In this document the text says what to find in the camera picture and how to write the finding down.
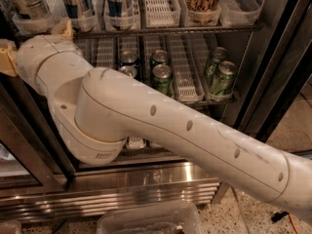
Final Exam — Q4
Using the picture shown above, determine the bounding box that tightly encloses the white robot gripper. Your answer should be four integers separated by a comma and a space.
0, 17, 82, 89

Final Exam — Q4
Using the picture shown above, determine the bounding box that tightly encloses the middle wire shelf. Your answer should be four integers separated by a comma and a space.
182, 97, 237, 108

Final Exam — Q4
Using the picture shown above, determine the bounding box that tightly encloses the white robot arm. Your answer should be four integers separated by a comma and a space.
1, 20, 312, 224

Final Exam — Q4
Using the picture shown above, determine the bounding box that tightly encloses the wire shelf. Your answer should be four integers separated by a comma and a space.
182, 97, 237, 108
13, 23, 263, 43

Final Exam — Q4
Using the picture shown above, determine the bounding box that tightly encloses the top shelf right tray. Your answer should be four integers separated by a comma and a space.
218, 0, 260, 26

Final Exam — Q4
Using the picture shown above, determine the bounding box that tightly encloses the stainless steel fridge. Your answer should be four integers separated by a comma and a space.
0, 0, 311, 222

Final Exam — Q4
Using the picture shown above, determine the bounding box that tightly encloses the clear plastic bin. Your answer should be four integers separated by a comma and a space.
97, 201, 204, 234

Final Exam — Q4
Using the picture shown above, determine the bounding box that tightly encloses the black stand leg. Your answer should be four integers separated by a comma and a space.
271, 212, 289, 223

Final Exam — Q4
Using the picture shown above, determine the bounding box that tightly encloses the front blue pepsi can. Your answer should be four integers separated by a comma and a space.
118, 65, 137, 78

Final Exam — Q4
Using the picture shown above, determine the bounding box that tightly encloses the blue pepsi can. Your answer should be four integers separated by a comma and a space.
118, 65, 137, 78
118, 51, 139, 68

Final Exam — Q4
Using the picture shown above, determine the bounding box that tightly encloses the rear blue pepsi can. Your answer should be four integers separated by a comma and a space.
118, 51, 139, 68

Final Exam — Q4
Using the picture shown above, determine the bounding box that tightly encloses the front green soda can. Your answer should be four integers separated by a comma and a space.
151, 64, 173, 97

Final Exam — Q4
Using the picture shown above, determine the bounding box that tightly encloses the front right green can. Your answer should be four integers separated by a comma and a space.
209, 61, 237, 97

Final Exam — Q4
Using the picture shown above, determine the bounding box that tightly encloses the top shelf empty tray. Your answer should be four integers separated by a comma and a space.
143, 0, 180, 28

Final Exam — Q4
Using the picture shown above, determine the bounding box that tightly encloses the small clear container corner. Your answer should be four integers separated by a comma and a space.
0, 221, 22, 234

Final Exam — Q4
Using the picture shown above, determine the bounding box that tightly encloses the top wire shelf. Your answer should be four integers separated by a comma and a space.
13, 23, 263, 43

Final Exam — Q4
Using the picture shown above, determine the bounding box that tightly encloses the orange cable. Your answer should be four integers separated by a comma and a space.
288, 214, 300, 234

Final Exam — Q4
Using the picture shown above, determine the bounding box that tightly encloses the white 7up can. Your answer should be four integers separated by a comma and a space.
11, 0, 51, 20

